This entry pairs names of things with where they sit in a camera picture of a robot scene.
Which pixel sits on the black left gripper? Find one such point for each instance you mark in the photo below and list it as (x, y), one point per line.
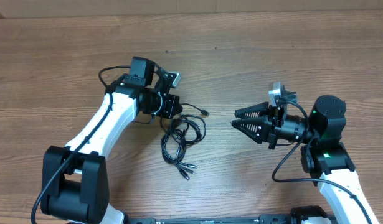
(170, 111)

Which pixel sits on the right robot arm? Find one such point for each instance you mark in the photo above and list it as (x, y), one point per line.
(323, 156)

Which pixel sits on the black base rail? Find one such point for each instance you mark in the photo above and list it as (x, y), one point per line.
(206, 220)

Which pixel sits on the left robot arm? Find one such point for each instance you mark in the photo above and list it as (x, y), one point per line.
(74, 177)

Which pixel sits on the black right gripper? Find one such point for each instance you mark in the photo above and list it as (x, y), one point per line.
(273, 115)

